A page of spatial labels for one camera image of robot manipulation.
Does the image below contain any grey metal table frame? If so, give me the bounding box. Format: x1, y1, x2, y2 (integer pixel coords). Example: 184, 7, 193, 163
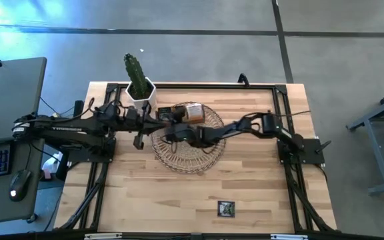
346, 84, 384, 197

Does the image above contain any dark foil tea packet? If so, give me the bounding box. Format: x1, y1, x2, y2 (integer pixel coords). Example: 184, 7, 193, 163
157, 106, 173, 120
217, 200, 236, 219

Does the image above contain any grey desk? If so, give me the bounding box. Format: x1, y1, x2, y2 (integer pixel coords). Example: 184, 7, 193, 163
0, 56, 48, 226

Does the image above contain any white Tazo tea packet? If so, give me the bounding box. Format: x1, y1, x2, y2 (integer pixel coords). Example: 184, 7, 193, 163
185, 102, 206, 123

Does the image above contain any green cactus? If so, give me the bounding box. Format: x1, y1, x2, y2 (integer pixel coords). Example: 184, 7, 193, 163
123, 53, 149, 100

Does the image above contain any white hexagonal planter pot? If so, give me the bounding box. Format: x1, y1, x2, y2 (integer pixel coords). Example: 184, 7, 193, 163
125, 76, 157, 114

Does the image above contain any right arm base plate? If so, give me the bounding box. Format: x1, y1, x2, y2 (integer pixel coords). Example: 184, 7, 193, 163
277, 137, 326, 165

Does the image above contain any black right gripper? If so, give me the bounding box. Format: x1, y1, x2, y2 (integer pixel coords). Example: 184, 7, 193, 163
163, 106, 202, 149

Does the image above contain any black computer mouse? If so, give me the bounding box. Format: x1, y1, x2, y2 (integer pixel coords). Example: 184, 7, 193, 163
8, 169, 32, 203

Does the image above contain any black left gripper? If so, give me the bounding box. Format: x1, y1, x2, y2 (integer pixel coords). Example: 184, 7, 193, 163
125, 101, 172, 150

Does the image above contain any white object beside desk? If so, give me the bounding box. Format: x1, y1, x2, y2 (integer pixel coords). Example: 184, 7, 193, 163
41, 152, 63, 181

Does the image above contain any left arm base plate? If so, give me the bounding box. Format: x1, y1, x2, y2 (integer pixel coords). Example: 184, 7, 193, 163
67, 145, 115, 164

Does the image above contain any brown wooden tea box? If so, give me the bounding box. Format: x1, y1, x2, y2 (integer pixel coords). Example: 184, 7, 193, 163
154, 103, 206, 131

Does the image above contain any black aluminium table frame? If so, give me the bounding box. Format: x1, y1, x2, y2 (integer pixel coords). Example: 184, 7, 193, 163
55, 81, 338, 234

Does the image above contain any black clamp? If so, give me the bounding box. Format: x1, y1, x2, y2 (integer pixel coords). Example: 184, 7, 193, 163
237, 73, 251, 88

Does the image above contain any white bracket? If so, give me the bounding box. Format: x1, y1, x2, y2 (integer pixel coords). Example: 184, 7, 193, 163
270, 233, 309, 240
84, 233, 123, 240

